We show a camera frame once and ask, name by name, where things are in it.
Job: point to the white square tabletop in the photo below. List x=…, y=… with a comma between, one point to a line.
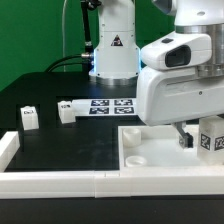
x=156, y=147

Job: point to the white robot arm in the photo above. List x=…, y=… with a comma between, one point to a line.
x=117, y=58

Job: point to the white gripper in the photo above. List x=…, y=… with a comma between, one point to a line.
x=169, y=87

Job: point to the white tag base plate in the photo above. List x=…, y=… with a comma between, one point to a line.
x=104, y=107

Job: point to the white U-shaped fence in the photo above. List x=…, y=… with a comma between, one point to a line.
x=206, y=180

